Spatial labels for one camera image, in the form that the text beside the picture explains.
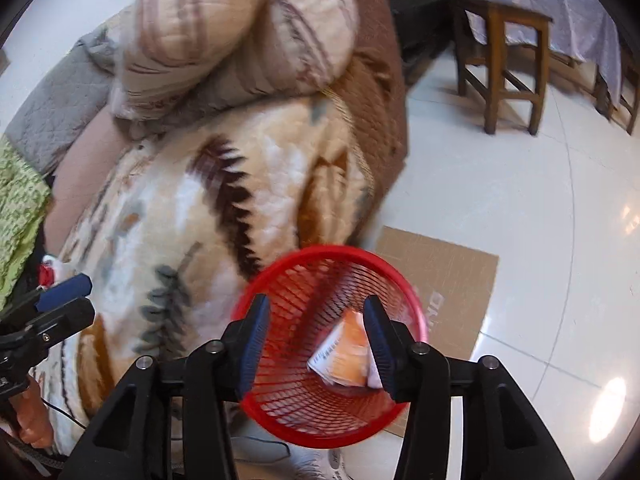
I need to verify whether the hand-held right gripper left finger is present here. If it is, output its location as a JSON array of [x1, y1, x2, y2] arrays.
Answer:
[[60, 294, 273, 480]]

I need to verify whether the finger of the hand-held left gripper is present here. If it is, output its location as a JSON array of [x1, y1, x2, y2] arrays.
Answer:
[[27, 297, 96, 346], [37, 274, 93, 313]]

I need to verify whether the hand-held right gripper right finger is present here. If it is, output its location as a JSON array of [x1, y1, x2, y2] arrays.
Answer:
[[362, 295, 576, 480]]

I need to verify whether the orange and white packet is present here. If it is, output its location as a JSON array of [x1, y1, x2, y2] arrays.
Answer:
[[307, 310, 386, 388]]

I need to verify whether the red mesh basket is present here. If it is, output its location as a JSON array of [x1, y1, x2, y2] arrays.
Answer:
[[231, 245, 428, 450]]

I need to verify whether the person's left hand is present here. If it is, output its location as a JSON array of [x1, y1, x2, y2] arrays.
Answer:
[[12, 377, 53, 450]]

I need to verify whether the clear red and white wrapper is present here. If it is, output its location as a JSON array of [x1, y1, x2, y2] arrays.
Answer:
[[40, 255, 63, 286]]

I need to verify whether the green patterned cloth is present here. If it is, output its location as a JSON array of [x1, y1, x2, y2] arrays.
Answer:
[[0, 137, 53, 306]]

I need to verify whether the flat cardboard sheet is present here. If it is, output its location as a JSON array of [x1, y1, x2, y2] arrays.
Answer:
[[372, 226, 501, 438]]

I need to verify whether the pink bed sheet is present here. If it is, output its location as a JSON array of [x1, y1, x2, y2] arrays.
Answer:
[[42, 110, 131, 256]]

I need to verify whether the white shoe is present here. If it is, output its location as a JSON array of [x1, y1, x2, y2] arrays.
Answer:
[[290, 447, 351, 480]]

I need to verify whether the leaf print plush blanket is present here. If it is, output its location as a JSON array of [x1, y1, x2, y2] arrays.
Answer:
[[30, 95, 386, 461]]

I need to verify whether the grey quilted blanket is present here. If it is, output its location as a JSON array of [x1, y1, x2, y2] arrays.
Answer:
[[2, 27, 126, 176]]

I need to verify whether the striped floral quilt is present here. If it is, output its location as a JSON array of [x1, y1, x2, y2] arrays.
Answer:
[[110, 0, 361, 121]]

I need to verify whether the black low furniture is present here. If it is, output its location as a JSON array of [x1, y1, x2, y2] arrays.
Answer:
[[389, 0, 457, 86]]

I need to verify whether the thin black cable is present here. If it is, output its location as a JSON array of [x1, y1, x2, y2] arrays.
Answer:
[[42, 397, 91, 431]]

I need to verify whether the grey cable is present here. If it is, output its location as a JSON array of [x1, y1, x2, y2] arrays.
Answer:
[[235, 435, 292, 461]]

